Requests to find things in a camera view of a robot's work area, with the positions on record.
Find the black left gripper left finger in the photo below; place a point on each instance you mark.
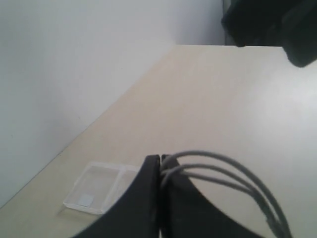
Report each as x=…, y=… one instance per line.
x=134, y=215

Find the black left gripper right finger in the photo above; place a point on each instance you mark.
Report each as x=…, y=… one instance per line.
x=186, y=213

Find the clear plastic storage case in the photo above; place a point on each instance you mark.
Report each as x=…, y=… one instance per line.
x=99, y=187

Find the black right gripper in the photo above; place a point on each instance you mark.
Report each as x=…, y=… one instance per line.
x=290, y=24

